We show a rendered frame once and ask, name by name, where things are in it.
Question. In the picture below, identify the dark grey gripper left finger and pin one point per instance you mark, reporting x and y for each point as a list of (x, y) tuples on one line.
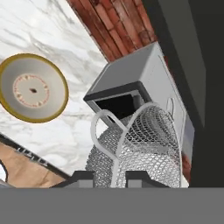
[(84, 176)]

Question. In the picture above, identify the silver mesh tea strainer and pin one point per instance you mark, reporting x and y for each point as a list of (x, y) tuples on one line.
[(151, 140)]

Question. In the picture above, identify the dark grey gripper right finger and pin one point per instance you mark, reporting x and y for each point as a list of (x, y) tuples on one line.
[(134, 176)]

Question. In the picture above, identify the white bowl with gold rim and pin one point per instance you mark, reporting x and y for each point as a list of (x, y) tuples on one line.
[(33, 87)]

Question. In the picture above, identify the dark cabinet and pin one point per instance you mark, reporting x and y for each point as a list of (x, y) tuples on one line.
[(204, 73)]

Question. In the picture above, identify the wooden drawer front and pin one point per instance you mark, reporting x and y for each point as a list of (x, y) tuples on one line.
[(23, 172)]

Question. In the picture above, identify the grey toaster oven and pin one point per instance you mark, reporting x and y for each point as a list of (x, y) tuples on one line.
[(131, 70)]

